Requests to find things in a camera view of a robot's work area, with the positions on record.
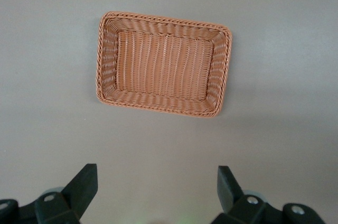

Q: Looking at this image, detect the brown table cloth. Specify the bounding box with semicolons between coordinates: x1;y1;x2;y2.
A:
0;0;338;224

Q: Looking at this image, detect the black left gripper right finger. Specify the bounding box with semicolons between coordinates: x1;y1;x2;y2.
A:
213;165;325;224

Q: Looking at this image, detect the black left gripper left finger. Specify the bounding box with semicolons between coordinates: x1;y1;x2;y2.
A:
0;163;99;224

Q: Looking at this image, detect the brown wicker basket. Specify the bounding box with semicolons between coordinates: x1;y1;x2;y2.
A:
95;11;233;118

